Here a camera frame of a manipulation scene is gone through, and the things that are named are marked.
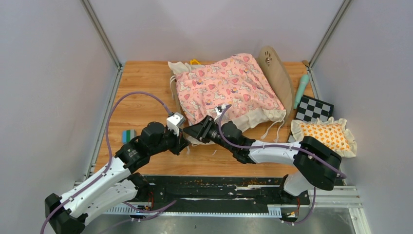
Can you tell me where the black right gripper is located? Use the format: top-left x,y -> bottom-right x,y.
184,116 -> 235,153

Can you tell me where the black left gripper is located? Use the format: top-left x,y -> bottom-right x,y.
149,125 -> 191,156

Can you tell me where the pink unicorn drawstring bag blanket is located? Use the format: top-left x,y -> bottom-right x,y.
168,53 -> 287,132

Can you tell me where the wooden striped pet bed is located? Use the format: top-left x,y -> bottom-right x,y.
170,46 -> 294,120

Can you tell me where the orange duck print pillow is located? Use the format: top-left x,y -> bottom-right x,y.
290,117 -> 357,158

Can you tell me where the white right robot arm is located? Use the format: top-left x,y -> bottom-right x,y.
183,116 -> 342,204

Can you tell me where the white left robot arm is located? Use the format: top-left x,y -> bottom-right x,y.
40,116 -> 189,234

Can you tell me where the blue green grey block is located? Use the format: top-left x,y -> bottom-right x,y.
121,129 -> 137,144

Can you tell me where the yellow triangle toy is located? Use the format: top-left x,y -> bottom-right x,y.
189,59 -> 201,65

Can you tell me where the black and silver chessboard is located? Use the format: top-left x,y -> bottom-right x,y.
287,95 -> 334,143

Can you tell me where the mint green massager wand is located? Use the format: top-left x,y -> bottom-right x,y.
294,75 -> 309,110

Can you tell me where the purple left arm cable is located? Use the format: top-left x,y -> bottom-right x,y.
40,91 -> 178,234

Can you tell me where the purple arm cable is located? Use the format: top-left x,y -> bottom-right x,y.
218,105 -> 347,226
40,91 -> 178,234

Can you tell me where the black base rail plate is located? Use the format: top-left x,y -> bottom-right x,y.
129,175 -> 312,215

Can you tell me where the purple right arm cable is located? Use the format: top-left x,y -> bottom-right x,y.
218,105 -> 347,226

